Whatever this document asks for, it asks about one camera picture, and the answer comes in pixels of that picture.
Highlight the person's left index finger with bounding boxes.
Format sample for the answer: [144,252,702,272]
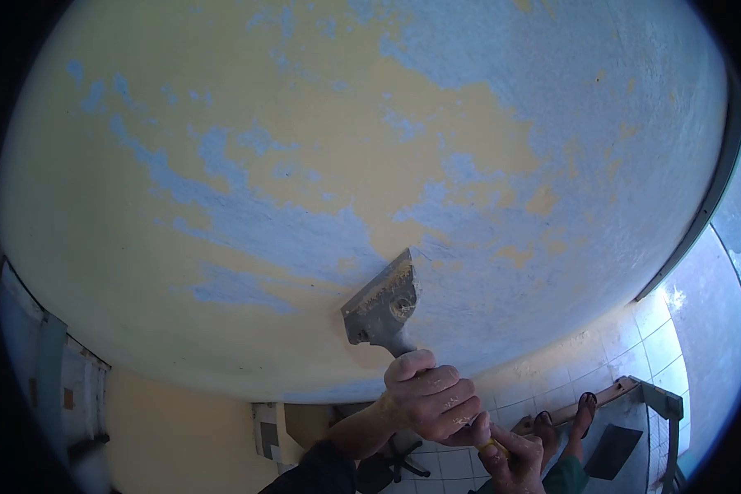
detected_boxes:
[385,350,437,382]

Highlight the person's right fingers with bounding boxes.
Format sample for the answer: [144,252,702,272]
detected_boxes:
[477,446,512,481]

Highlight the person's left little finger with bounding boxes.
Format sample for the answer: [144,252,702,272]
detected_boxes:
[433,398,484,433]

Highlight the dark floor mat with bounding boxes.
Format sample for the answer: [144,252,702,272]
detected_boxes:
[583,424,644,482]

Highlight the person's left middle finger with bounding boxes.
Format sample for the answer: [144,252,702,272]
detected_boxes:
[409,365,462,397]

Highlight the person's left ring finger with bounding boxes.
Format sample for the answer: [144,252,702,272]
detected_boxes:
[421,379,478,416]

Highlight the grey metal frame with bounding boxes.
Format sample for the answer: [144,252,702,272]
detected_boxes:
[629,376,685,494]

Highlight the person's right hand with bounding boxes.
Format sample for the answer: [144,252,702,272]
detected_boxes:
[438,412,547,494]

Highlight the person's legs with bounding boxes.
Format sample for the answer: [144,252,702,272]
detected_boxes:
[469,391,599,494]

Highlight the person's body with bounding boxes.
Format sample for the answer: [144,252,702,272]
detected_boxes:
[258,440,359,494]

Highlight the black swivel chair base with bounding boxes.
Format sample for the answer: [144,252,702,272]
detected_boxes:
[354,431,432,494]

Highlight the person's left hand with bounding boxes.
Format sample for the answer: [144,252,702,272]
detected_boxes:
[380,350,484,442]

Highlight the person's right thumb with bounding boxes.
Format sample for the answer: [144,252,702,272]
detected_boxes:
[438,412,492,447]

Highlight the metal scraper with yellow handle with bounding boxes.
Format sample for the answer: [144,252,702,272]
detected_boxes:
[341,247,511,461]

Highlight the brown cardboard box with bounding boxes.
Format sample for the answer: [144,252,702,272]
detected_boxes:
[251,401,339,466]

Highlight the wooden plank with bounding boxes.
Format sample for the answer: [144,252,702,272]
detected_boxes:
[511,376,642,437]

